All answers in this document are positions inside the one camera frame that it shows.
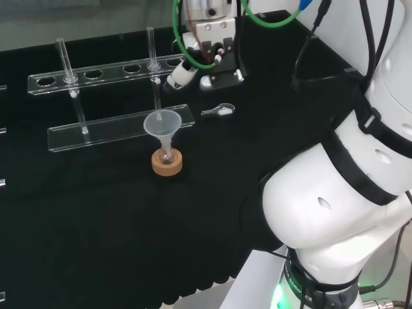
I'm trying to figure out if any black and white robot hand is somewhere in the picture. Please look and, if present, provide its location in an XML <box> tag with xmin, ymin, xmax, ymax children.
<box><xmin>164</xmin><ymin>18</ymin><xmax>248</xmax><ymax>92</ymax></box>

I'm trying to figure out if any translucent plastic funnel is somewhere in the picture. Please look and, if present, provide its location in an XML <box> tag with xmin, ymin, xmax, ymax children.
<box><xmin>143</xmin><ymin>109</ymin><xmax>183</xmax><ymax>156</ymax></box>

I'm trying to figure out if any clear acrylic funnel stand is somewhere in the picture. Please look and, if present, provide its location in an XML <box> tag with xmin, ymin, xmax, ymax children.
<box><xmin>27</xmin><ymin>26</ymin><xmax>196</xmax><ymax>153</ymax></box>

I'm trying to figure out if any clear round-bottom flask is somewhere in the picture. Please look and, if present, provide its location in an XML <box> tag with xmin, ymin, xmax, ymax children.
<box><xmin>159</xmin><ymin>143</ymin><xmax>176</xmax><ymax>166</ymax></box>

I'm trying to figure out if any black cloth bench cover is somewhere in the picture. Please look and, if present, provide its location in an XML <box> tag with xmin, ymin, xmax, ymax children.
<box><xmin>0</xmin><ymin>9</ymin><xmax>370</xmax><ymax>309</ymax></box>

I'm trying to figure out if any black cable with plug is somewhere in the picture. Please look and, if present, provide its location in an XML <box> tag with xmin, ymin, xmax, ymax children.
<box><xmin>290</xmin><ymin>0</ymin><xmax>333</xmax><ymax>89</ymax></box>

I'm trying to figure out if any brown cork ring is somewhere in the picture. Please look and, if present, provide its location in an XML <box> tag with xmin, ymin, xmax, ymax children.
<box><xmin>151</xmin><ymin>148</ymin><xmax>183</xmax><ymax>177</ymax></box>

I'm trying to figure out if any thin black cable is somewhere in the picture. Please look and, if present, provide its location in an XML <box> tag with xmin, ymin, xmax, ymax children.
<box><xmin>359</xmin><ymin>189</ymin><xmax>412</xmax><ymax>295</ymax></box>

